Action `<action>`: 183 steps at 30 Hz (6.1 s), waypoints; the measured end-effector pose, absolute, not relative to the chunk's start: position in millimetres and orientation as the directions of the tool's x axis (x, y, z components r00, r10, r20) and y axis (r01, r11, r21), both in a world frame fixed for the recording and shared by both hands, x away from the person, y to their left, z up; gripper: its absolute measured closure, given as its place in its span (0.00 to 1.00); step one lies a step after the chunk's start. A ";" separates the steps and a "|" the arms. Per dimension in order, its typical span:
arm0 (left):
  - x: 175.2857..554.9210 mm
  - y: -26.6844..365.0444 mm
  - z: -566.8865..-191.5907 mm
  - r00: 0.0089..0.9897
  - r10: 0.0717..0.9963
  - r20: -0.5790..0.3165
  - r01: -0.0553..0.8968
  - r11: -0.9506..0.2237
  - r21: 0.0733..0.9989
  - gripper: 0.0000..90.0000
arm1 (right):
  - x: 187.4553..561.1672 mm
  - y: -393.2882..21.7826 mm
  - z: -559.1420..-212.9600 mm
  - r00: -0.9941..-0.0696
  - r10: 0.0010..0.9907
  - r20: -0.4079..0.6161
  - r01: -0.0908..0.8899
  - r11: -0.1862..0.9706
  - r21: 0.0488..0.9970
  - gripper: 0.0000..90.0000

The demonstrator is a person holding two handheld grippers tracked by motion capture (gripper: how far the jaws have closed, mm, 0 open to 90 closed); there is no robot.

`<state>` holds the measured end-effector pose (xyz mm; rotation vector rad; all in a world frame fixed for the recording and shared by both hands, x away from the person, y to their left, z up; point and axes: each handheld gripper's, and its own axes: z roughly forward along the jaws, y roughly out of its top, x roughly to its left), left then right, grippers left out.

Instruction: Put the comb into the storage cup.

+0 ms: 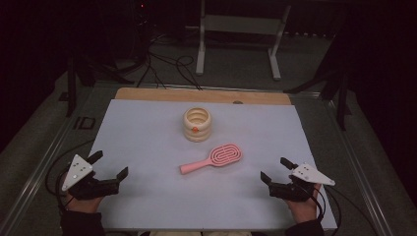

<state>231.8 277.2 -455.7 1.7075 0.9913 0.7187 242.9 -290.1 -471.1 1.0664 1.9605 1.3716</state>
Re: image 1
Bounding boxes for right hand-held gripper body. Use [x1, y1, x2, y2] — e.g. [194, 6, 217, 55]
[268, 162, 336, 203]

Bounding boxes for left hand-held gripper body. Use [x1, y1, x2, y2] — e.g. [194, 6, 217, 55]
[61, 153, 120, 202]

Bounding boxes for pink hairbrush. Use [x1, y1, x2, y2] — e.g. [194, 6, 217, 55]
[179, 143, 244, 176]

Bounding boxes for cream ribbed holder cup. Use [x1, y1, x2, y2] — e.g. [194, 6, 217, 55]
[182, 106, 212, 144]

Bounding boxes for person's left hand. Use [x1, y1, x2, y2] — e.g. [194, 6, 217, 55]
[63, 190, 105, 214]

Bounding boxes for person's right hand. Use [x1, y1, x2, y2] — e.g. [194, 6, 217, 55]
[286, 183, 323, 224]

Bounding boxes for white mat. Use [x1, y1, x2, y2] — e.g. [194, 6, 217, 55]
[89, 98, 338, 231]

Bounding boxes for black tripod stand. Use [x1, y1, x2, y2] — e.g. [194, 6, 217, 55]
[64, 52, 136, 118]
[283, 32, 353, 132]

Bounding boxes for white metal stand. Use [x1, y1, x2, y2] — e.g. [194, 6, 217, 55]
[195, 0, 292, 82]

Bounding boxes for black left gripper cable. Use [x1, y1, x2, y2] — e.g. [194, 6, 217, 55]
[44, 139, 96, 217]

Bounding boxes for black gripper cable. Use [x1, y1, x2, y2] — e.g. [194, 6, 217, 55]
[44, 139, 96, 217]
[291, 176, 380, 236]

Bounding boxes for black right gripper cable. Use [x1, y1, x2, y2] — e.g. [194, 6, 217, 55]
[291, 176, 380, 236]

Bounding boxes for black floor cables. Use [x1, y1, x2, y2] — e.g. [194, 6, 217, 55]
[129, 0, 204, 91]

